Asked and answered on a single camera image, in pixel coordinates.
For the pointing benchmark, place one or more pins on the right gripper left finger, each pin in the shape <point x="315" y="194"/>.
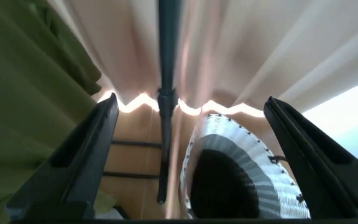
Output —
<point x="73" y="174"/>

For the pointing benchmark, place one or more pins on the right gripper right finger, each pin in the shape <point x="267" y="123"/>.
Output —
<point x="322" y="174"/>

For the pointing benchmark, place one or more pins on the green long-sleeved shirt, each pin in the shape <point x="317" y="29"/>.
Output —
<point x="17" y="93"/>

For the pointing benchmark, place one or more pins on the white laundry basket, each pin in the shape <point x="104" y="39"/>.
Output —
<point x="259" y="149"/>

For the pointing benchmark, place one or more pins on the black clothes rack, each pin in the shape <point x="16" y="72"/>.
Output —
<point x="168" y="46"/>

